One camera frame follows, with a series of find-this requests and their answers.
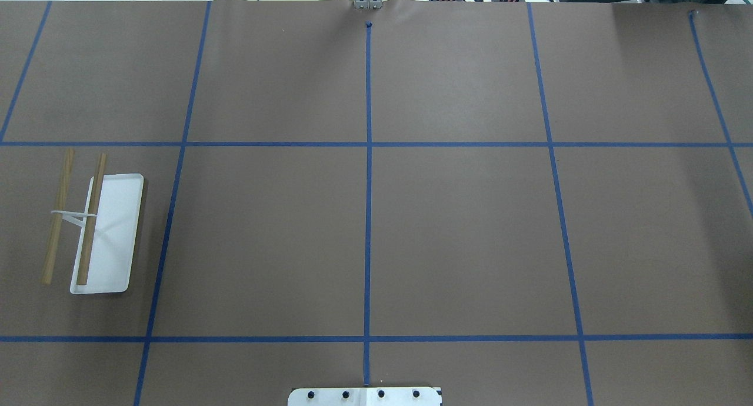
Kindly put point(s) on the white towel rack with wooden bars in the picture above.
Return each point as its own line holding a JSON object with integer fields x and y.
{"x": 108, "y": 229}

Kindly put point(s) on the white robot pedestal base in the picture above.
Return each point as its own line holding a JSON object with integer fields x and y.
{"x": 366, "y": 396}

